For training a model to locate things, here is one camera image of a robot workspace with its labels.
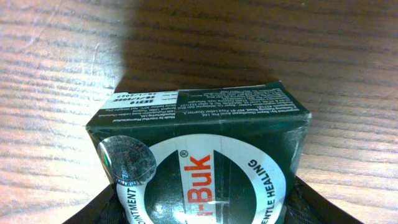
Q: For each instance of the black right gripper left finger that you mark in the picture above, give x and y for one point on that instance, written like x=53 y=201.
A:
x=105 y=208

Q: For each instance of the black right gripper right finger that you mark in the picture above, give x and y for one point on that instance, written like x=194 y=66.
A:
x=307 y=206

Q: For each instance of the green square box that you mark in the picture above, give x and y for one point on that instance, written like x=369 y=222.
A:
x=223 y=155

